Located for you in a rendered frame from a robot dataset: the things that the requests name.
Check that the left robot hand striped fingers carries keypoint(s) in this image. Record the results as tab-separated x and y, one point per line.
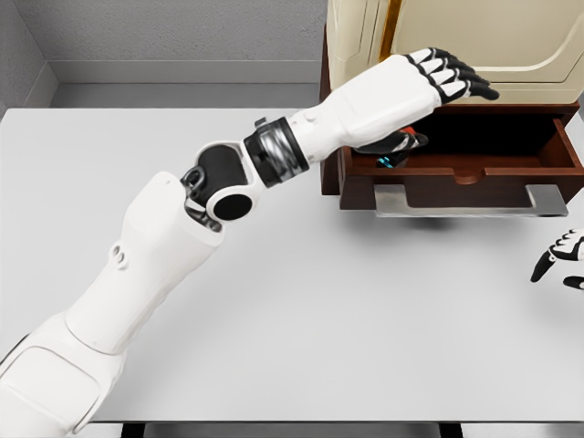
392	96

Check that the right robot hand striped fingers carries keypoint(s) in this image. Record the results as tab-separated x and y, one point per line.
568	246

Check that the black switch with red button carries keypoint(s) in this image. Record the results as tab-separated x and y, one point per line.
392	161

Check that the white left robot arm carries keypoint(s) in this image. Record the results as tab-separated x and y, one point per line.
150	255

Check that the brown cabinet with cream doors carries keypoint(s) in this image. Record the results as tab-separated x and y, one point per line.
502	36

